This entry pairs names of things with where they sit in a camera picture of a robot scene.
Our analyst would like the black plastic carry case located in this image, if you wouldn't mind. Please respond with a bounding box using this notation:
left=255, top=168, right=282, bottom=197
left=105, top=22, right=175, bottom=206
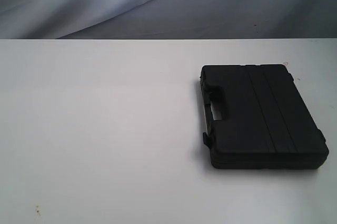
left=200, top=64, right=329, bottom=170

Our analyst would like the white backdrop cloth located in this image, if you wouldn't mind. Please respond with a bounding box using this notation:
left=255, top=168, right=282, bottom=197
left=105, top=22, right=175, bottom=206
left=1, top=0, right=336, bottom=39

